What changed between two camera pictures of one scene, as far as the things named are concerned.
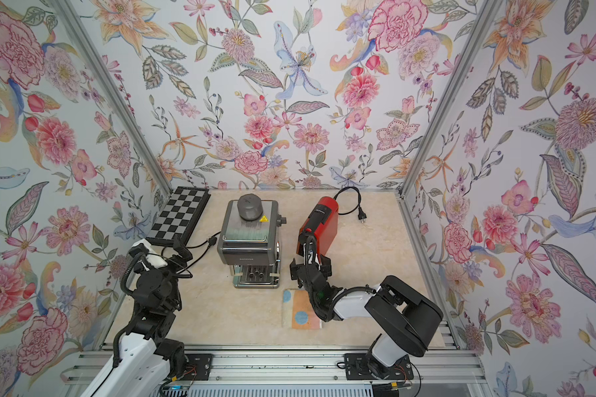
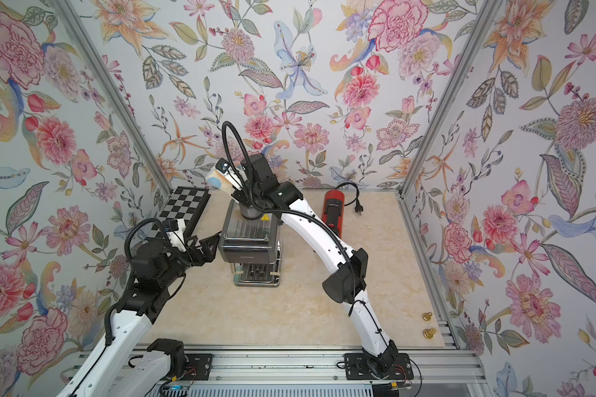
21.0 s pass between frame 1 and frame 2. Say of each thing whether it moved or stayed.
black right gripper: moved
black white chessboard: stayed
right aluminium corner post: stayed
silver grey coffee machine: stayed
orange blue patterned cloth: moved
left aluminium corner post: stayed
